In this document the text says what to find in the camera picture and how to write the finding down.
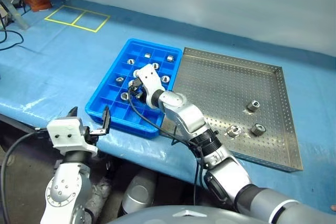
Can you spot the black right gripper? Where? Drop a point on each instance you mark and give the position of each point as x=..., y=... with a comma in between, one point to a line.
x=141, y=95

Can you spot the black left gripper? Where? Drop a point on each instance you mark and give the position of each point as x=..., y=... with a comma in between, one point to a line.
x=90, y=134

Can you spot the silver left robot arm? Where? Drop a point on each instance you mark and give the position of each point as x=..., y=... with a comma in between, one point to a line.
x=65, y=187

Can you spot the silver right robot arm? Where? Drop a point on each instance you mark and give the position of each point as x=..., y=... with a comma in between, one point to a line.
x=189, y=119

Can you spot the blue compartment tray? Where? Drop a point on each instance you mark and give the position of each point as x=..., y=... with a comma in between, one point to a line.
x=118, y=115

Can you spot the perforated steel tray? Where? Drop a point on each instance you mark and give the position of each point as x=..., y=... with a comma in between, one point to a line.
x=223, y=82

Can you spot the metal nut on tray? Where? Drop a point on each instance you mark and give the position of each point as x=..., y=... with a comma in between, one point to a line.
x=234, y=130

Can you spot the grey rounded cylinder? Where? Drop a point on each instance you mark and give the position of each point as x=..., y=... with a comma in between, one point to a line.
x=137, y=192

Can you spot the grey robot torso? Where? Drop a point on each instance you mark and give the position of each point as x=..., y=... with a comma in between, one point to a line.
x=170, y=216

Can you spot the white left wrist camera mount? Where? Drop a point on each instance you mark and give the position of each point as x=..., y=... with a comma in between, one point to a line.
x=67, y=134

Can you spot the grey metal frame leg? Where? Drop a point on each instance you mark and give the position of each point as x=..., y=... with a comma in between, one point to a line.
x=15, y=11

